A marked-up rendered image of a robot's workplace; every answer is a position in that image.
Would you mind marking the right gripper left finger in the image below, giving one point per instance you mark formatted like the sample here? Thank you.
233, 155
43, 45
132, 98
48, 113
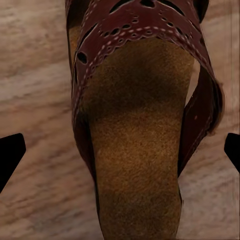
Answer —
12, 149

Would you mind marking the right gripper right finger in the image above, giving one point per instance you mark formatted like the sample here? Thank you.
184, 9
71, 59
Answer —
232, 149

